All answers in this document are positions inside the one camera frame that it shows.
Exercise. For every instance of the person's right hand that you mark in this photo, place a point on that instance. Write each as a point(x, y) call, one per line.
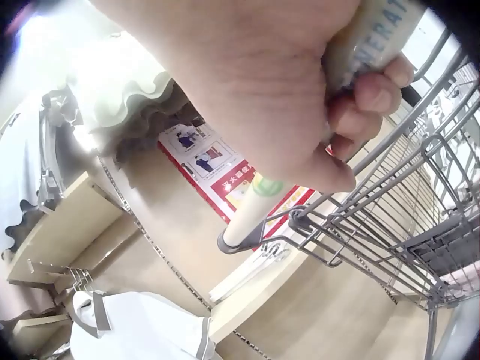
point(255, 75)

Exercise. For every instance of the person's right thumb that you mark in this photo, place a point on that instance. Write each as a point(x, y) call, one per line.
point(333, 174)

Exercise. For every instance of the person's right fingers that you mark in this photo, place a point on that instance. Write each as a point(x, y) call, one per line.
point(369, 105)

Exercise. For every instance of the red safety poster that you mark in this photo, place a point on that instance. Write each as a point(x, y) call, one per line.
point(219, 176)

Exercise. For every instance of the pink item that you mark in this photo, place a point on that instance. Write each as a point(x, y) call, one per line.
point(463, 279)

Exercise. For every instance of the dark ruffled garment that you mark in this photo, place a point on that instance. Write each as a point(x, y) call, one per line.
point(150, 127)

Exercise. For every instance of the pale green ruffled garment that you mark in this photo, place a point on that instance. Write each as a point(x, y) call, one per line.
point(108, 90)

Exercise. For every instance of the white shirt with grey collar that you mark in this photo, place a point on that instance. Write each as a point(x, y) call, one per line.
point(138, 330)

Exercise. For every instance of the grey scalloped-edge garment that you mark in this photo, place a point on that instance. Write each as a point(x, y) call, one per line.
point(26, 161)

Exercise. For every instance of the beige wall shelf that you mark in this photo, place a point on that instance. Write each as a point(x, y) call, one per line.
point(63, 228)
point(258, 296)

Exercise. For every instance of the slotted metal wall rail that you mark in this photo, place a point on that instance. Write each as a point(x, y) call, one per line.
point(161, 251)

